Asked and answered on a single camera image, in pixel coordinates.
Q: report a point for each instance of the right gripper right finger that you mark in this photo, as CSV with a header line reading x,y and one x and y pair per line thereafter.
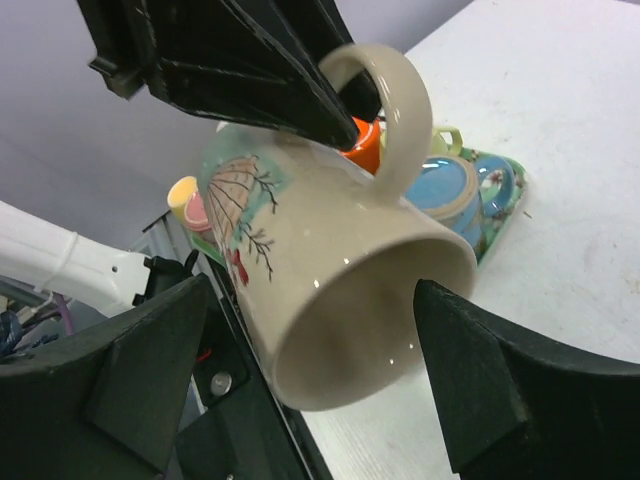
x,y
515,404

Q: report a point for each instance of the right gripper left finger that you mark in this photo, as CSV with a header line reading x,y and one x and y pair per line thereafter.
x,y
106,402

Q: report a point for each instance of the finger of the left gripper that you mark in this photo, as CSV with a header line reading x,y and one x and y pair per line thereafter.
x,y
350,60
234,61

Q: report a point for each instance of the beige bird mug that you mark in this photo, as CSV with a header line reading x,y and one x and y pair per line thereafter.
x,y
324,256

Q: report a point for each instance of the pink mug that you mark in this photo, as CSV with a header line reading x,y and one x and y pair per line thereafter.
x,y
195,217

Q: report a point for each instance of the orange mug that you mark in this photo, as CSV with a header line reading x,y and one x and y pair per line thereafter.
x,y
366,151

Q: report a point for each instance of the yellow mug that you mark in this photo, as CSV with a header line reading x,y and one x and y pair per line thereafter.
x,y
179,194

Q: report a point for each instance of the pale green mug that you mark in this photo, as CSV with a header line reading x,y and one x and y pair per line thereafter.
x,y
423,141

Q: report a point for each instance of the blue floral mug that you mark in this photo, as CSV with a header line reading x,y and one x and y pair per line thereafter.
x,y
448,190

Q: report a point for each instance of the green floral tray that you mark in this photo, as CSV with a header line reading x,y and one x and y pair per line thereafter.
x,y
493,227

